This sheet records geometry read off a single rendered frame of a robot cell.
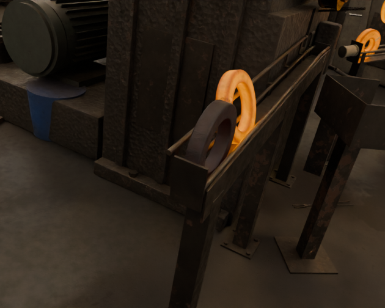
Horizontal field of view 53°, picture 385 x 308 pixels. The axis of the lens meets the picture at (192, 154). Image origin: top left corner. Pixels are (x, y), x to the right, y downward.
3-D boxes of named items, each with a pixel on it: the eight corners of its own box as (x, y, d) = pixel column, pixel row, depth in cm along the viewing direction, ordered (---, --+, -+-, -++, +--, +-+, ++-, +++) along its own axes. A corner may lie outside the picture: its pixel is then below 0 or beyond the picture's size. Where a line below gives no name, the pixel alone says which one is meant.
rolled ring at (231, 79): (243, 158, 98) (231, 157, 99) (261, 109, 108) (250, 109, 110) (220, 104, 86) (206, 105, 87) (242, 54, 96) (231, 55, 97)
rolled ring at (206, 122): (242, 91, 82) (228, 86, 83) (203, 128, 68) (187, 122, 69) (230, 160, 93) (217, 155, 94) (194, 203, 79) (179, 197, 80)
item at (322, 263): (294, 285, 141) (366, 104, 106) (272, 236, 164) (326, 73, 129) (344, 285, 145) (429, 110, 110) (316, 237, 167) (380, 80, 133)
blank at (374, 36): (355, 63, 206) (360, 65, 204) (351, 40, 196) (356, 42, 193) (377, 46, 207) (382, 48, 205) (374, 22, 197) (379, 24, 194)
